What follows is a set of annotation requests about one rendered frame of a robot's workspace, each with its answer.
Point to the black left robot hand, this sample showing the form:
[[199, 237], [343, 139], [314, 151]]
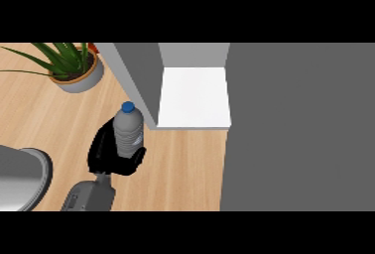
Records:
[[101, 150]]

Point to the clear water bottle blue cap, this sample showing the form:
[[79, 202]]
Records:
[[128, 132]]

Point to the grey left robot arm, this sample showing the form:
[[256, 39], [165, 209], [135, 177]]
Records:
[[91, 196]]

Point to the grey cabinet white inside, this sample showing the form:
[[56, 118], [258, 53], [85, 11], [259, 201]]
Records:
[[193, 99]]

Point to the dark grey cabinet door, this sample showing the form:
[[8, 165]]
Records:
[[304, 132]]

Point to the grey rounded appliance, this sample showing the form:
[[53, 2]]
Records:
[[23, 180]]

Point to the grey plant pot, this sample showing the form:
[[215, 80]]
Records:
[[84, 83]]

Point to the green spiky plant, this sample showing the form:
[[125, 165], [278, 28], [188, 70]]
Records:
[[66, 61]]

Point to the small red object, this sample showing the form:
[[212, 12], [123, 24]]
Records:
[[94, 47]]

